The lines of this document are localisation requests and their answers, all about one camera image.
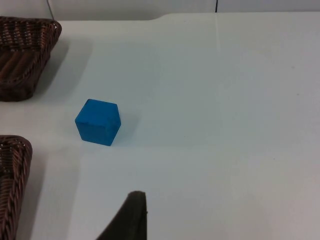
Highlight blue cube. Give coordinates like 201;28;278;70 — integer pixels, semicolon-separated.
74;98;122;147

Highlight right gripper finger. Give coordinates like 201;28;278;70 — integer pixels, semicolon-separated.
95;190;148;240

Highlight dark brown wicker basket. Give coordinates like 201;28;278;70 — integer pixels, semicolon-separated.
0;16;63;103
0;135;34;240

